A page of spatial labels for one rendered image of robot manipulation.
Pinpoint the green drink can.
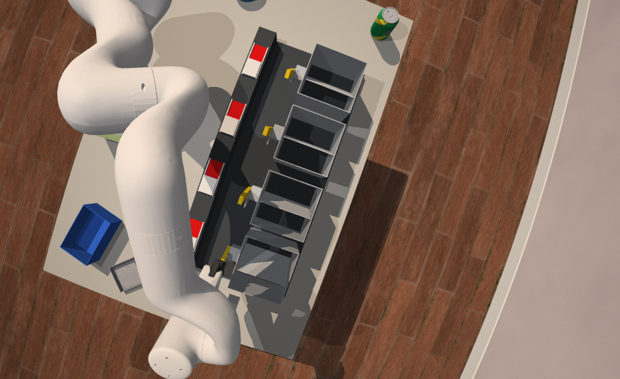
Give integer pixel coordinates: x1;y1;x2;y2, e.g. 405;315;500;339
371;7;399;41

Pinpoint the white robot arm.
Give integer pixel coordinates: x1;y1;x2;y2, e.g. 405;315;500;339
57;0;241;379

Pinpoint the blue open bin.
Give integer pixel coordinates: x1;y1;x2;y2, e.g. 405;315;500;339
60;203;122;266

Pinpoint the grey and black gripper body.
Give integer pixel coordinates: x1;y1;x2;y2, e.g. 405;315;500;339
199;265;223;289

